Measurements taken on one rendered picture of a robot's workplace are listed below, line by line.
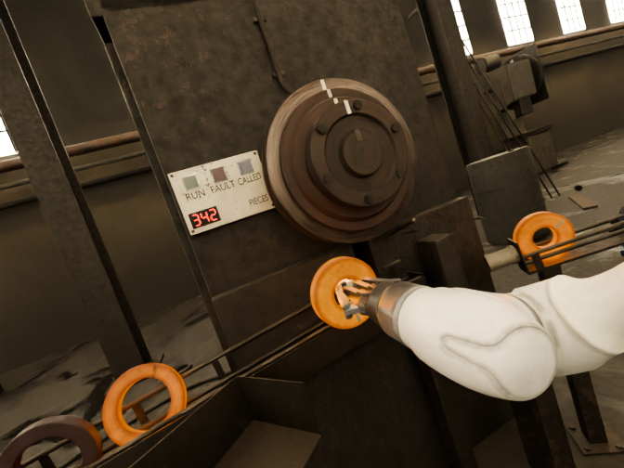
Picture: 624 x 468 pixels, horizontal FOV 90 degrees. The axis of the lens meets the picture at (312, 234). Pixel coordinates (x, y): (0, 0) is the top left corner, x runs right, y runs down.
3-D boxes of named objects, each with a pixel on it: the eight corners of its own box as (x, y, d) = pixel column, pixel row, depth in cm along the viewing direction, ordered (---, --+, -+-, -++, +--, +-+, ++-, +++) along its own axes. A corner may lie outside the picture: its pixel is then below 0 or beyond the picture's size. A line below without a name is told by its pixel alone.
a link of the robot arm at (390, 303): (455, 333, 46) (427, 321, 51) (439, 276, 44) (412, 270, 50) (407, 362, 43) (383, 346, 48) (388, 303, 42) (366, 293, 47)
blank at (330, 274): (298, 275, 66) (303, 278, 63) (357, 244, 71) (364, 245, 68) (325, 337, 69) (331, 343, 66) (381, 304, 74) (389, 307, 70)
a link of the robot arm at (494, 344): (388, 358, 42) (462, 356, 46) (490, 430, 27) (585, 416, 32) (396, 279, 42) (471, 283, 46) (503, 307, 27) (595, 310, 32)
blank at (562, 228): (542, 269, 98) (547, 273, 95) (500, 240, 100) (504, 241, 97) (582, 231, 94) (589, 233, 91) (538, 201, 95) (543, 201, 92)
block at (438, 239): (433, 305, 109) (412, 240, 107) (450, 295, 111) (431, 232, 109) (456, 311, 99) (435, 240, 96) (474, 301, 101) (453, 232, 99)
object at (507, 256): (487, 269, 104) (480, 253, 103) (516, 259, 101) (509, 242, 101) (493, 275, 98) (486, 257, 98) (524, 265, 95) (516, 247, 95)
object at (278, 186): (294, 266, 89) (238, 106, 85) (422, 214, 104) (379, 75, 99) (301, 267, 83) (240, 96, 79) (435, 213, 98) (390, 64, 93)
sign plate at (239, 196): (191, 235, 89) (168, 175, 87) (275, 207, 97) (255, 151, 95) (190, 235, 87) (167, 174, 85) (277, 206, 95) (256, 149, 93)
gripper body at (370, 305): (383, 342, 48) (356, 323, 57) (425, 318, 51) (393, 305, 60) (370, 297, 47) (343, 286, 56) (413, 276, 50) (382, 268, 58)
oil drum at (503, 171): (474, 245, 346) (451, 168, 338) (511, 227, 364) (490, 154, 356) (526, 246, 290) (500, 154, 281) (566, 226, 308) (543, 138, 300)
